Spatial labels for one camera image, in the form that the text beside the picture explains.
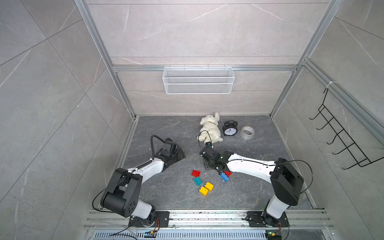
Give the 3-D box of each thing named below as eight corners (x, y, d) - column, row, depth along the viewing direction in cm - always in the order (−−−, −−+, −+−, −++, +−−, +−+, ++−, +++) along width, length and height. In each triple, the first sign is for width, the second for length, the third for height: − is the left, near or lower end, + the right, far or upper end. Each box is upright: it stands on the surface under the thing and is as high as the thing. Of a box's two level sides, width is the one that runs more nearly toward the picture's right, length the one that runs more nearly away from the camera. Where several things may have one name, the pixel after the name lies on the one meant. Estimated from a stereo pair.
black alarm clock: (222, 135, 109) (225, 126, 100) (222, 130, 112) (224, 120, 104) (235, 135, 109) (238, 126, 100) (234, 130, 112) (237, 120, 104)
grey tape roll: (241, 139, 108) (242, 136, 105) (238, 128, 114) (239, 125, 112) (255, 139, 108) (257, 136, 105) (251, 128, 114) (253, 125, 111)
